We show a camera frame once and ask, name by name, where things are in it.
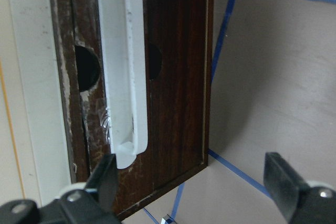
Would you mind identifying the dark wooden drawer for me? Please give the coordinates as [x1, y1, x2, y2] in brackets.
[69, 0, 215, 221]

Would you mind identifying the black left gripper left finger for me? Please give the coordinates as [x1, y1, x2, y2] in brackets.
[59, 153, 119, 213]

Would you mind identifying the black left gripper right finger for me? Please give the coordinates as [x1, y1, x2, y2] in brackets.
[263, 152, 330, 223]

